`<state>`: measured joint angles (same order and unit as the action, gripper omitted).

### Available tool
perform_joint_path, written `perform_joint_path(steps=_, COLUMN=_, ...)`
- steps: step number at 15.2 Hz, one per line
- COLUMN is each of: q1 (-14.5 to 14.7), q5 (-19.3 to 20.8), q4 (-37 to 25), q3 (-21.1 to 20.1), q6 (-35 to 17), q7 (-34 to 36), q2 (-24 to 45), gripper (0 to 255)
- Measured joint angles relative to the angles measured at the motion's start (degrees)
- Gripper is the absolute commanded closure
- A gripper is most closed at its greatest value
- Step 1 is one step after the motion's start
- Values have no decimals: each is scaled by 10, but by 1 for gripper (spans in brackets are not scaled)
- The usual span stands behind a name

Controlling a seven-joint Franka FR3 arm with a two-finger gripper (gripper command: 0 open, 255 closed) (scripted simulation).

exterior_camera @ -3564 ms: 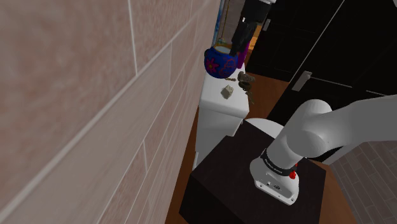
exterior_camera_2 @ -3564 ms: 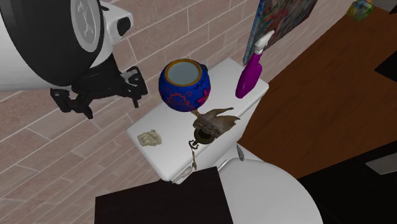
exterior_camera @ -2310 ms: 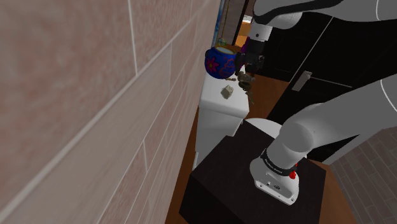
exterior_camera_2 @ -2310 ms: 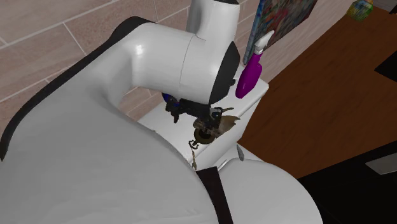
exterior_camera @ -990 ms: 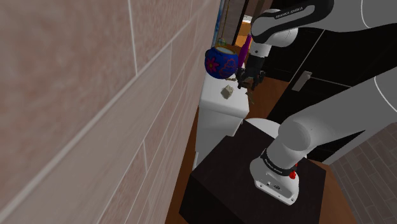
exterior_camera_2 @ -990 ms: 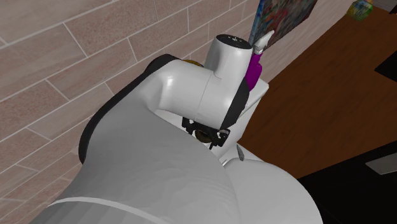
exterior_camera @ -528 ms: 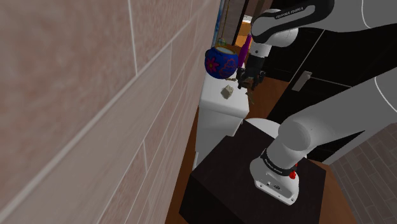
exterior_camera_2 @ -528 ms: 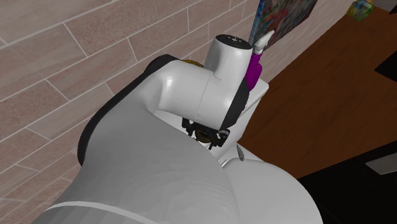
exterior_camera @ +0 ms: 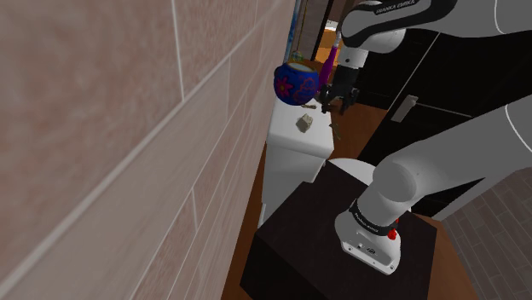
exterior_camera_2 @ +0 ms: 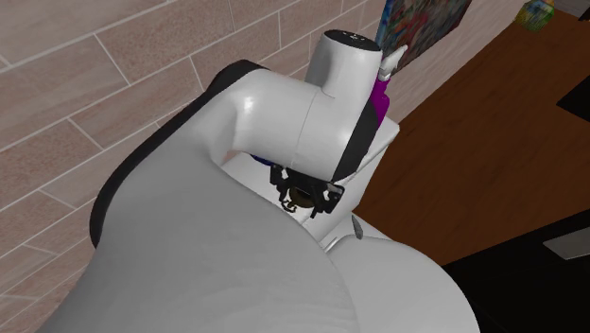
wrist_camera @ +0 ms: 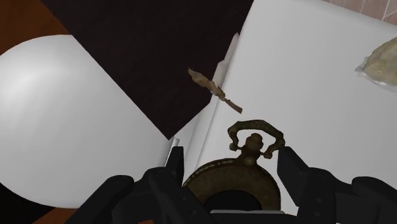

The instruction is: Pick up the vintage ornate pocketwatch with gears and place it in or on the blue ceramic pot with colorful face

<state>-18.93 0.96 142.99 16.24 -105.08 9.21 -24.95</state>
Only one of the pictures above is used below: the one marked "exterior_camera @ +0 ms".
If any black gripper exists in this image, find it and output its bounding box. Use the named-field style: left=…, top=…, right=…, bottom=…
left=319, top=65, right=361, bottom=117

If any purple bottle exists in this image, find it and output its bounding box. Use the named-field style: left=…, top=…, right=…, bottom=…
left=317, top=32, right=343, bottom=95

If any beige crumpled lump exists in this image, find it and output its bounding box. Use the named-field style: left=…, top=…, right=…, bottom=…
left=295, top=113, right=315, bottom=135

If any blue pot with pink flowers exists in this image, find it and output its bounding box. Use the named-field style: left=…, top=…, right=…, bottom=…
left=273, top=61, right=321, bottom=107

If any white toilet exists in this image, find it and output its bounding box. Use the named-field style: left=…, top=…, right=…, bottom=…
left=257, top=96, right=378, bottom=230

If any dark robot stand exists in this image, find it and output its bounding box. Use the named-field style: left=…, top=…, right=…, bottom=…
left=240, top=159, right=440, bottom=300

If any black door with grey handle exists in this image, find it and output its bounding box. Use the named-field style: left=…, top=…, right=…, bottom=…
left=356, top=28, right=532, bottom=219

